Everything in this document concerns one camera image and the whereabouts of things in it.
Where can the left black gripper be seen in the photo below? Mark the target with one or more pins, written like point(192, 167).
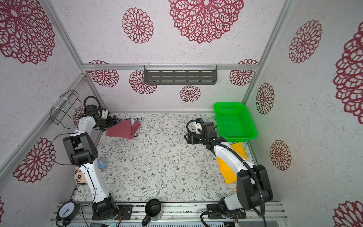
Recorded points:
point(111, 122)

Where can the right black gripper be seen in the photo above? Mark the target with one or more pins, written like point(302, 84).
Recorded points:
point(191, 137)

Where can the maroon tank top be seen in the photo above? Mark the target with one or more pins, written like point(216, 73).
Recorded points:
point(120, 130)

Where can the blue white striped tank top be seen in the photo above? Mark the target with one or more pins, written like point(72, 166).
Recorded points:
point(135, 124)

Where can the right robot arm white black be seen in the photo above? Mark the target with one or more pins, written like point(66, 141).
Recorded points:
point(253, 189)

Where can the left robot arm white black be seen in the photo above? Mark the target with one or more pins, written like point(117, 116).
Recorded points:
point(82, 152)

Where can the green plastic basket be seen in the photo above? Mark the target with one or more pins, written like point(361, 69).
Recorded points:
point(234, 122)

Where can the yellow cloth bag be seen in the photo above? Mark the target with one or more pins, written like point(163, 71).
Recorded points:
point(228, 174)

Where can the cartoon plush doll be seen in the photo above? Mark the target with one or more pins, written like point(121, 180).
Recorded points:
point(79, 176)

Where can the black thermos mug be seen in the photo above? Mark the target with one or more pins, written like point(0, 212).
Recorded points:
point(153, 210)

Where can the round analog clock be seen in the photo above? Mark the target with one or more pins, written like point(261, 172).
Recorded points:
point(66, 213)

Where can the black wire wall rack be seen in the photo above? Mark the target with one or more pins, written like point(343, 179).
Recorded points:
point(68, 113)

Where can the grey wall shelf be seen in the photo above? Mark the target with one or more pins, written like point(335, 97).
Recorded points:
point(183, 76)

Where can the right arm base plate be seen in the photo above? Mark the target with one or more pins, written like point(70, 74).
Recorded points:
point(215, 212)

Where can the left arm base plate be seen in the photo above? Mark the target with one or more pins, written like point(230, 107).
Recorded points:
point(125, 209)

